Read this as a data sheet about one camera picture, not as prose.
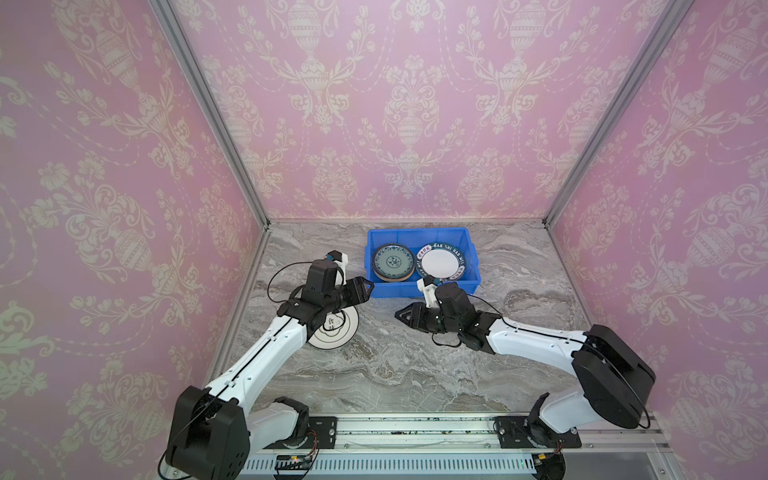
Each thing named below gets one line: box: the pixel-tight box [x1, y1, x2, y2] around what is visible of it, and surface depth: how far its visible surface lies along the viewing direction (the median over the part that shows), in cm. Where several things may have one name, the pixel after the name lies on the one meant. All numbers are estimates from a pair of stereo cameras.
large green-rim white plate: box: [416, 242, 466, 281], surface depth 108 cm
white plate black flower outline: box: [308, 306, 359, 350], surface depth 91 cm
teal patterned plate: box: [372, 243, 416, 282], surface depth 106 cm
